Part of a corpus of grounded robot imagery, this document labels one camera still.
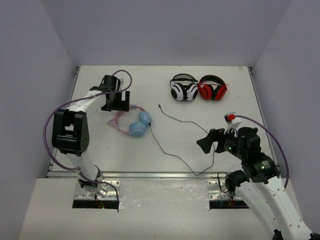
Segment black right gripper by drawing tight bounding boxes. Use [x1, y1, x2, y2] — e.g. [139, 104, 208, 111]
[196, 124, 246, 161]

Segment thin black audio cable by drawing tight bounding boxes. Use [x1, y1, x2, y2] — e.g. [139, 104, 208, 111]
[147, 103, 216, 176]

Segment pink blue cat-ear headphones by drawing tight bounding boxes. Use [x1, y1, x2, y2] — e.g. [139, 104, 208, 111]
[107, 104, 153, 138]

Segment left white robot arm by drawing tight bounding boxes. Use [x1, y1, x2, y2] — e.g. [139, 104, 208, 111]
[51, 74, 130, 191]

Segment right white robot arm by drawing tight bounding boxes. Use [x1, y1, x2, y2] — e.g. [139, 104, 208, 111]
[196, 127, 320, 240]

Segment red black headphones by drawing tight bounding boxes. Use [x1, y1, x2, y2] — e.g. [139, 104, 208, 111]
[198, 74, 228, 101]

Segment white black headphones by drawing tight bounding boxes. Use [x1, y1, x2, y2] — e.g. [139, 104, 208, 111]
[169, 73, 199, 102]

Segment right wrist camera red-white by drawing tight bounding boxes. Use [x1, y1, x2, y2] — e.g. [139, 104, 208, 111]
[224, 112, 242, 134]

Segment thin black base cable right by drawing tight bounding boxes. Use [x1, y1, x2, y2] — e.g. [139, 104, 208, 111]
[216, 171, 237, 195]

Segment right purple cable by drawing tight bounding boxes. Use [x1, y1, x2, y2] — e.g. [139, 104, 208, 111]
[234, 114, 290, 189]

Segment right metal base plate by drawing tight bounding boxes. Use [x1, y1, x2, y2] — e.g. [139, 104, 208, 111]
[207, 179, 241, 201]

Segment metal base plate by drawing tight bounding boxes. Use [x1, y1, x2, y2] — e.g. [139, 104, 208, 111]
[73, 179, 121, 201]
[207, 179, 241, 201]

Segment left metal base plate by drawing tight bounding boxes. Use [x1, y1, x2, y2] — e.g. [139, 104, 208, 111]
[73, 179, 121, 201]

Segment aluminium table edge rail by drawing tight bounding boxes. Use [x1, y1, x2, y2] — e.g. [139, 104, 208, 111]
[46, 170, 226, 180]

